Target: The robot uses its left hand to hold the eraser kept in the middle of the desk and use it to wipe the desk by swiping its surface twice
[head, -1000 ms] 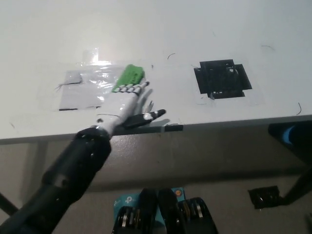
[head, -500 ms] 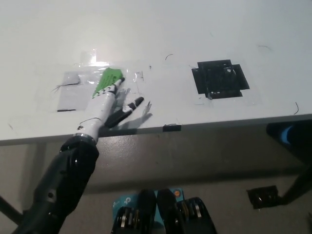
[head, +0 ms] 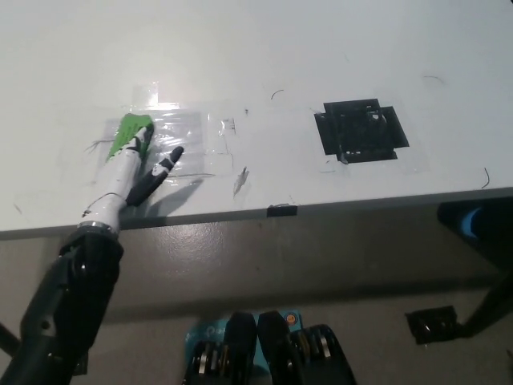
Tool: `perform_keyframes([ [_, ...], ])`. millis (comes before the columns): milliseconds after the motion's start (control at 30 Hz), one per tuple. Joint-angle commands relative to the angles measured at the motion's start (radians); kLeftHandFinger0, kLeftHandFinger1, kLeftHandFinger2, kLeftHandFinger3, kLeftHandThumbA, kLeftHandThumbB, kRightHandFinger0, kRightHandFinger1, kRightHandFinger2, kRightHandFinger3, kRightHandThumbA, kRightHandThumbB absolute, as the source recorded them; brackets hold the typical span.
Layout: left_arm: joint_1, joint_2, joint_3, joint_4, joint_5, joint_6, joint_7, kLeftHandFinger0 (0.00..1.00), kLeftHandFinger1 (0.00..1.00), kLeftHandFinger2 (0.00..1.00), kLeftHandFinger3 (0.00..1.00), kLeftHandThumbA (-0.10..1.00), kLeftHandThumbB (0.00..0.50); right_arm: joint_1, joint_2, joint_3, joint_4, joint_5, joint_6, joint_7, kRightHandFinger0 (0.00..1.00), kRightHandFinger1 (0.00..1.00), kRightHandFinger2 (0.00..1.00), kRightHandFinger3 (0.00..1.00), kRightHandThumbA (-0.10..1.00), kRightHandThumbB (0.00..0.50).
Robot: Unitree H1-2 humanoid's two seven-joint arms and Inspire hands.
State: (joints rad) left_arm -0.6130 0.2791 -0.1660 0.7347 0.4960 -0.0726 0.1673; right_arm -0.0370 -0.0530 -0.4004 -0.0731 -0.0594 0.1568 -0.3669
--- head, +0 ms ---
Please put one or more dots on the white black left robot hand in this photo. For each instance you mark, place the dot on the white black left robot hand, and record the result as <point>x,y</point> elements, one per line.
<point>116,184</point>

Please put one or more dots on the green whiteboard eraser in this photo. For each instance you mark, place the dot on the green whiteboard eraser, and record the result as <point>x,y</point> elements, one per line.
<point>127,130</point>

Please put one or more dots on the black desk leg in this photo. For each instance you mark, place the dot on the black desk leg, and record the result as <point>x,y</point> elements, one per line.
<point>487,306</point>
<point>9,337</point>

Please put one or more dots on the large clear tape film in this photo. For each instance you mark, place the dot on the large clear tape film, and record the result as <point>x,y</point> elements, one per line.
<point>192,132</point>

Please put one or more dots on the short black tape strip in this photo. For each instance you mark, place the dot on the short black tape strip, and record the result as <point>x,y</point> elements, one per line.
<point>281,211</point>

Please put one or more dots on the teal router box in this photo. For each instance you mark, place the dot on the teal router box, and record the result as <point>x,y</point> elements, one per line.
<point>206,331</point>

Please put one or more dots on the black tape square patch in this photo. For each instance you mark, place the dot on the black tape square patch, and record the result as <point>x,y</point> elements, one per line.
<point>358,132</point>

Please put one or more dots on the black object with blue part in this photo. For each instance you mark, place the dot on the black object with blue part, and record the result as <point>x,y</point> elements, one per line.
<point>451,216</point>

